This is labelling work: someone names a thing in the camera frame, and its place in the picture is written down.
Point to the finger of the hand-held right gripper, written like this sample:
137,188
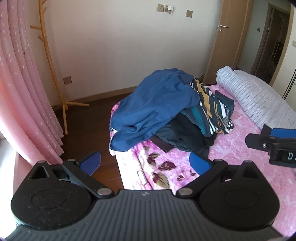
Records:
282,133

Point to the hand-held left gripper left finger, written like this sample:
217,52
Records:
91,161

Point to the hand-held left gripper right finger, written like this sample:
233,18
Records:
198,164

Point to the blue sweatshirt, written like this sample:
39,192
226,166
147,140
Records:
150,104

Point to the black garment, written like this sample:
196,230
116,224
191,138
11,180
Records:
185,138

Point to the pink floral blanket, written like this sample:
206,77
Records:
231,148

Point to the white wardrobe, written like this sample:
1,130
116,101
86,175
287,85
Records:
293,88

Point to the rolled striped grey quilt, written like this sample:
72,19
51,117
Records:
249,97

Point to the striped multicolour shirt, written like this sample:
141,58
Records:
208,104

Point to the dark brown door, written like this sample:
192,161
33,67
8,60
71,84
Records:
270,46

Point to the light wooden door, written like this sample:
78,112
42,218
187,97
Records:
224,51

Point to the pink curtain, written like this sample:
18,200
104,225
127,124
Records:
23,81

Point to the wooden coat rack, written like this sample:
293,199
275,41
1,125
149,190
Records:
49,55

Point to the white plug adapter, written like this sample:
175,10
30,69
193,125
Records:
169,8

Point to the beige wall socket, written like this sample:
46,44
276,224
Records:
67,80

